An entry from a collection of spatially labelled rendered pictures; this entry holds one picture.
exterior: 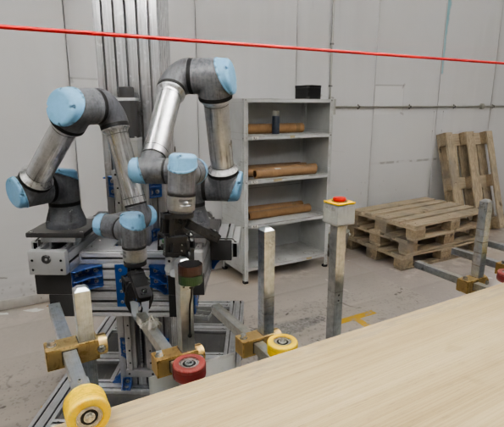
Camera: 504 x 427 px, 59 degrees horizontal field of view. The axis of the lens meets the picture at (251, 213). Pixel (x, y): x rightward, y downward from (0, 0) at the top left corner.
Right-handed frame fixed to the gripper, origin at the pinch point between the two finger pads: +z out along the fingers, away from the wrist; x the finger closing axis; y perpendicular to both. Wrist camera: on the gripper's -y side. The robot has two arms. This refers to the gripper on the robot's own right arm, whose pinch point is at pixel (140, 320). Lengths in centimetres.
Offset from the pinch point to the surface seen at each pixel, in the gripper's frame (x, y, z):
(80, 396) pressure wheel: 26, -54, -15
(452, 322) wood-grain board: -73, -60, -8
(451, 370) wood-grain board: -52, -75, -8
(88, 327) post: 20.5, -31.7, -17.7
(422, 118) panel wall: -396, 226, -52
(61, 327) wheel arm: 25.2, -19.7, -13.4
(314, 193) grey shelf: -229, 205, 16
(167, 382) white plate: 1.1, -27.9, 5.6
